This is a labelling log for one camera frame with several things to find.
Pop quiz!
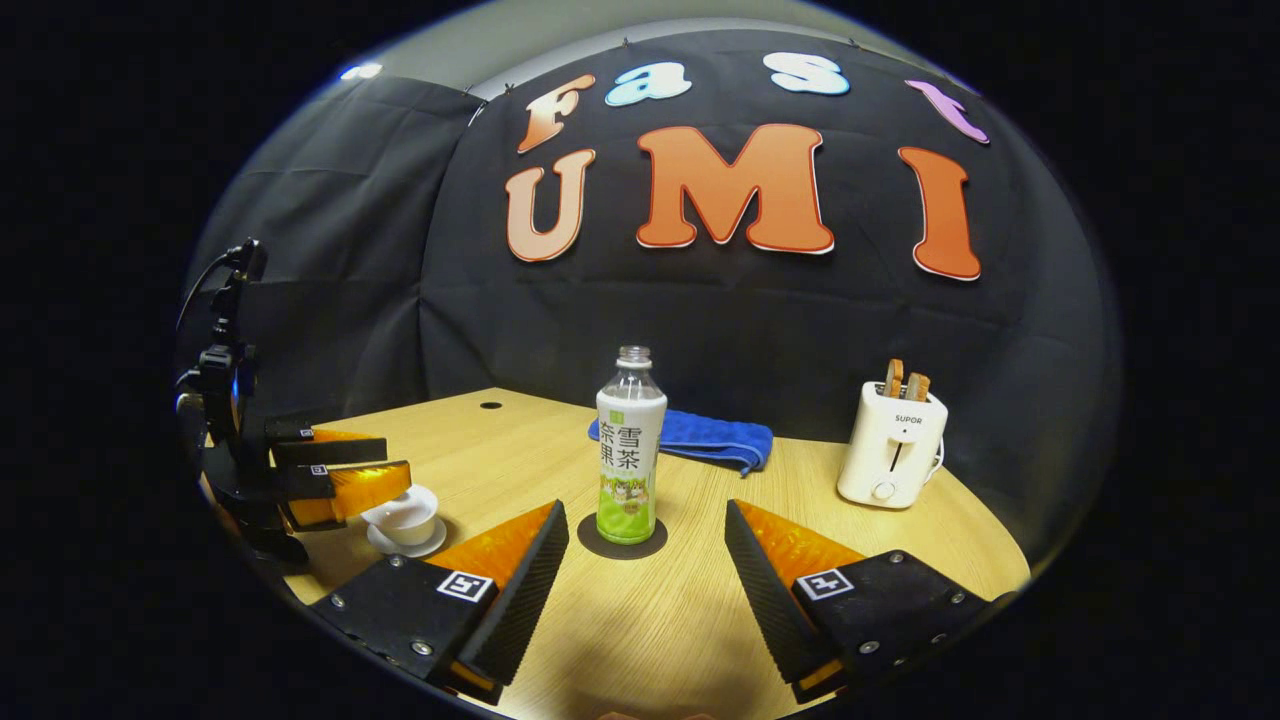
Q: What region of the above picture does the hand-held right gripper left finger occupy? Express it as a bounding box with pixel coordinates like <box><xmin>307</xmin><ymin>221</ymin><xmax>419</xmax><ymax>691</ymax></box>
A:
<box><xmin>308</xmin><ymin>500</ymin><xmax>569</xmax><ymax>704</ymax></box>

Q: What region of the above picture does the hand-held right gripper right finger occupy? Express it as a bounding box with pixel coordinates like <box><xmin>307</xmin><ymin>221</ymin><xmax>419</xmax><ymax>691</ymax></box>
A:
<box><xmin>725</xmin><ymin>499</ymin><xmax>1019</xmax><ymax>704</ymax></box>

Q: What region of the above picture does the dark round coaster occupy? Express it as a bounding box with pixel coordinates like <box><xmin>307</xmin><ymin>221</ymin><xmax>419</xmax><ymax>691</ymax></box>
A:
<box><xmin>577</xmin><ymin>512</ymin><xmax>669</xmax><ymax>560</ymax></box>

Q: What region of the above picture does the water bottle with green label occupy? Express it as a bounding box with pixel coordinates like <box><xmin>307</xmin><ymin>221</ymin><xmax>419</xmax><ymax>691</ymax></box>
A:
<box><xmin>596</xmin><ymin>346</ymin><xmax>669</xmax><ymax>546</ymax></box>

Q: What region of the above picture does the white saucer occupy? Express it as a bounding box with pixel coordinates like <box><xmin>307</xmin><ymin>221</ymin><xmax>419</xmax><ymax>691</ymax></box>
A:
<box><xmin>366</xmin><ymin>520</ymin><xmax>449</xmax><ymax>559</ymax></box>

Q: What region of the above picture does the blue towel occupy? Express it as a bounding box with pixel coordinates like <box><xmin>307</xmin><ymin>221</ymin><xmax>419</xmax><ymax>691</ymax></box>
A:
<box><xmin>588</xmin><ymin>408</ymin><xmax>774</xmax><ymax>476</ymax></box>

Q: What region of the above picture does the white toaster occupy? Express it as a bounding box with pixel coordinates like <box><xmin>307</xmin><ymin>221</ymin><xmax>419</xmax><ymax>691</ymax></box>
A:
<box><xmin>837</xmin><ymin>381</ymin><xmax>949</xmax><ymax>510</ymax></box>

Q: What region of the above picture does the black backdrop cloth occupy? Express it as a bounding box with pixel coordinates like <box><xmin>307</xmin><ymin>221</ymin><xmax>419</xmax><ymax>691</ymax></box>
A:
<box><xmin>178</xmin><ymin>28</ymin><xmax>1121</xmax><ymax>561</ymax></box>

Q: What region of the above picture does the black cable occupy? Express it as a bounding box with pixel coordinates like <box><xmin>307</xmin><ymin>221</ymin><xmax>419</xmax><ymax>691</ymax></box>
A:
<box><xmin>177</xmin><ymin>250</ymin><xmax>239</xmax><ymax>333</ymax></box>

